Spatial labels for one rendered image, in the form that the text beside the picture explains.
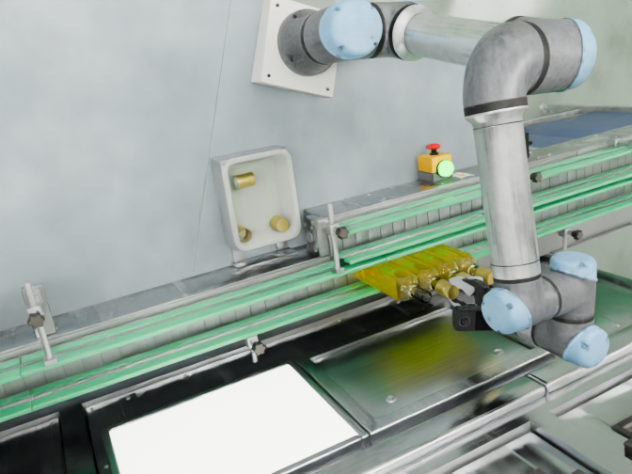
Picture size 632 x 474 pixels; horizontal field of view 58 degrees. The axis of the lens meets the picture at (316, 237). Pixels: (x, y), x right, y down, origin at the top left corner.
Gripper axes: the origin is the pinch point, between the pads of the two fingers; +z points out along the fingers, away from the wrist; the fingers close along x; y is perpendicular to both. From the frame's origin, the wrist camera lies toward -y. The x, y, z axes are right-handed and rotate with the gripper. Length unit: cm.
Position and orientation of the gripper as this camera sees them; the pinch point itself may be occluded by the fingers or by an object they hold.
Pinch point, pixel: (450, 291)
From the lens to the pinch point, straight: 130.8
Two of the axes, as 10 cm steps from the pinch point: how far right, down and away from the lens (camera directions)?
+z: -4.5, -2.2, 8.7
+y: 8.9, -1.9, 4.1
